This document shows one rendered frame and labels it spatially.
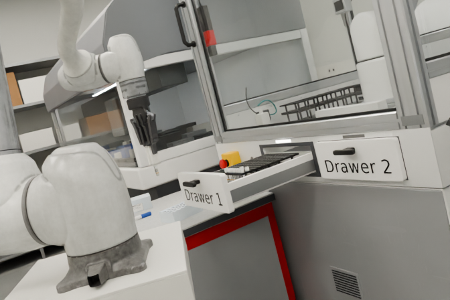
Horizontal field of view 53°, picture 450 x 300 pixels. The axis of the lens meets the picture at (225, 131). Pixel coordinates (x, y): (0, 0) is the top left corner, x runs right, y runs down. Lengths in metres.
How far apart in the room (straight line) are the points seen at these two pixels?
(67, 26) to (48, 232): 0.62
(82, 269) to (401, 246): 0.80
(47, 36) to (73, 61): 4.13
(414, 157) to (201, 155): 1.29
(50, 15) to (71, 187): 4.83
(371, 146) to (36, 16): 4.87
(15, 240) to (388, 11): 0.95
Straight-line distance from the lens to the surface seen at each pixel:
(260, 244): 1.62
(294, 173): 1.38
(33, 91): 5.04
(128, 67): 1.51
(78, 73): 1.53
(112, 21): 2.17
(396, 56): 1.13
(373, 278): 1.43
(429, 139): 1.13
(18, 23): 5.65
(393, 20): 1.13
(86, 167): 0.94
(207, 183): 1.29
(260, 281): 1.64
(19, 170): 1.06
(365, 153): 1.24
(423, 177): 1.17
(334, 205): 1.42
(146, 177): 2.13
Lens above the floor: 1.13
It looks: 4 degrees down
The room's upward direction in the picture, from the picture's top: 14 degrees counter-clockwise
